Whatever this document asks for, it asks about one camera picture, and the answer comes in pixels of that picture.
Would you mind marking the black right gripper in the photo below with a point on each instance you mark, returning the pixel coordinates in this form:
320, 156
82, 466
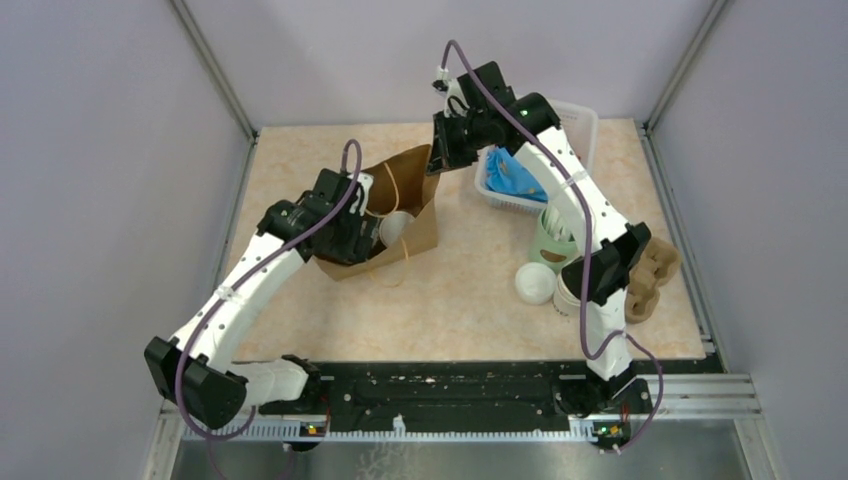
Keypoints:
444, 156

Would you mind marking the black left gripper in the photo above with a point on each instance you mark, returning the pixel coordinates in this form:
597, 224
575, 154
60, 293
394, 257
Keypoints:
357, 247

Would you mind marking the brown paper bag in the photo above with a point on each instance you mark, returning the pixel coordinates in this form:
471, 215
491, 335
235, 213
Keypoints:
402, 202

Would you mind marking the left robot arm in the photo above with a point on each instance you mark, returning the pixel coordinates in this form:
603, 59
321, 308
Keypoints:
194, 367

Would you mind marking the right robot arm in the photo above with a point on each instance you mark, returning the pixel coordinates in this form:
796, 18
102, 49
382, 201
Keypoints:
481, 110

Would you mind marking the blue snack packet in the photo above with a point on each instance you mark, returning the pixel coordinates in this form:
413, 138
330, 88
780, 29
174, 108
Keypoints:
505, 175

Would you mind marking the white plastic basket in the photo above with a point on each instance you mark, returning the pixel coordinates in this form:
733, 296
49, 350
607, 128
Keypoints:
580, 124

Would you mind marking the green straw holder cup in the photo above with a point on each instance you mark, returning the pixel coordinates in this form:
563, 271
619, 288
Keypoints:
553, 243

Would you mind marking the stack of white lids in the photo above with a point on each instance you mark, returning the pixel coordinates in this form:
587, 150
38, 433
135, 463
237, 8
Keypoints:
535, 283

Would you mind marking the stack of paper cups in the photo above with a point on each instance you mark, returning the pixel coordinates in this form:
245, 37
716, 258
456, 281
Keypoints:
564, 301

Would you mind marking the brown cardboard cup carrier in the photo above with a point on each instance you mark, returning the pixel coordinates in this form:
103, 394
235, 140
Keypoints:
658, 264

